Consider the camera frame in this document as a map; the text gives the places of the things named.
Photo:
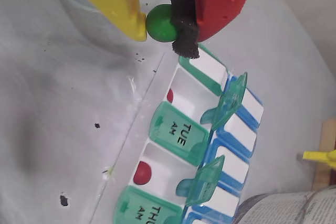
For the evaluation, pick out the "green round pill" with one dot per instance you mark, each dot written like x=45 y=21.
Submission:
x=160 y=24

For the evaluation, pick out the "red round pill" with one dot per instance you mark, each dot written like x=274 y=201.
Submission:
x=141 y=174
x=170 y=96

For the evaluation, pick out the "white tablecloth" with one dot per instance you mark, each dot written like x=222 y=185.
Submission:
x=52 y=103

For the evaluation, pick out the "green blue weekly pill organizer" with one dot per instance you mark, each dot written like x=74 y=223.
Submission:
x=178 y=134

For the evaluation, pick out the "yellow plastic clamp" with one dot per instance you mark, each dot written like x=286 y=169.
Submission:
x=320 y=155

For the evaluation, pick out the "wooden post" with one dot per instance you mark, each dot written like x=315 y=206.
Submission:
x=325 y=134

